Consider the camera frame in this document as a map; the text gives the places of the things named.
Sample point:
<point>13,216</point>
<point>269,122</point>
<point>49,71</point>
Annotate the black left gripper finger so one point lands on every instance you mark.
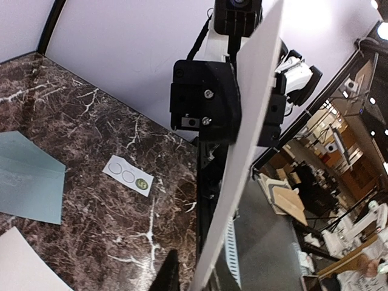
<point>167,279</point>

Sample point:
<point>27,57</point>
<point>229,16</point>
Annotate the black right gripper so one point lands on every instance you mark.
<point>205,98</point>

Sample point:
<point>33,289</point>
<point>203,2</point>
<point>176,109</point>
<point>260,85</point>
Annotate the white letter sheet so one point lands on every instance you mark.
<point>256,62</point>

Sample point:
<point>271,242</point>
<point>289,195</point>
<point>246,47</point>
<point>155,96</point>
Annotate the light blue paper envelope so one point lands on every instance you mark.
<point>32,181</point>

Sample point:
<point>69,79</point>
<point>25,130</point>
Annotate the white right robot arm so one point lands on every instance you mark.
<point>294,81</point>

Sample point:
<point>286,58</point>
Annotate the white sticker seal sheet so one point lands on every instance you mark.
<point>128,175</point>

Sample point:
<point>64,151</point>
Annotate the person in beige top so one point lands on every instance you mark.
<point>366,276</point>

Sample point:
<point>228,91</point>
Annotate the white slotted cable duct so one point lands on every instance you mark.
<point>231,251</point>

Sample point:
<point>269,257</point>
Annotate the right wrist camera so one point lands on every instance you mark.
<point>237,18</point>

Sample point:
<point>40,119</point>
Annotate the black left corner post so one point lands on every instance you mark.
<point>50,25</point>

